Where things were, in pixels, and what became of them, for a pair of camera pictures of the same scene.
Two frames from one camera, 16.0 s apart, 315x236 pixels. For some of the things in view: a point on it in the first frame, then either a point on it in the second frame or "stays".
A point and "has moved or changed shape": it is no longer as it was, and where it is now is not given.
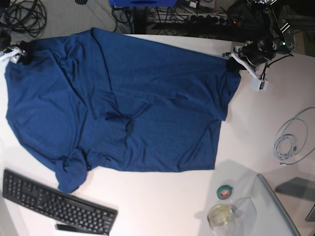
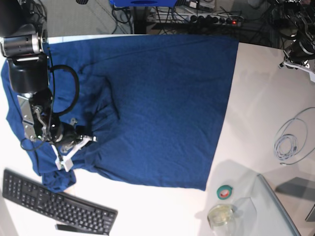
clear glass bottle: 222,219 stays
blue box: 143,3 stays
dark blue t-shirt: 92,98 has moved or changed shape
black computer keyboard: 53,201 stays
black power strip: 217,19 stays
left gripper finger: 25,46 to 66,133
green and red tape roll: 224,191 stays
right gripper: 258,52 to 301,50
